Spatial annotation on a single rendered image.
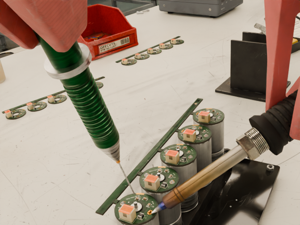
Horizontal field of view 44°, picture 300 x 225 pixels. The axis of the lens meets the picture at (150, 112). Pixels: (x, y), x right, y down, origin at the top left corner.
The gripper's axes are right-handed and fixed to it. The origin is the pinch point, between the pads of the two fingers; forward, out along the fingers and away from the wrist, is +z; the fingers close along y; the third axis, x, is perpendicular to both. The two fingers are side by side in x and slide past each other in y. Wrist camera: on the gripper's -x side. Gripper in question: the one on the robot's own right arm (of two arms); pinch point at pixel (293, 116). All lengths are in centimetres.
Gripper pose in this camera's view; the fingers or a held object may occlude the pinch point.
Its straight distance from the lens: 21.8
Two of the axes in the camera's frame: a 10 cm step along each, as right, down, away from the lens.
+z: -3.4, 8.8, 3.4
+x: 9.0, 1.9, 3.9
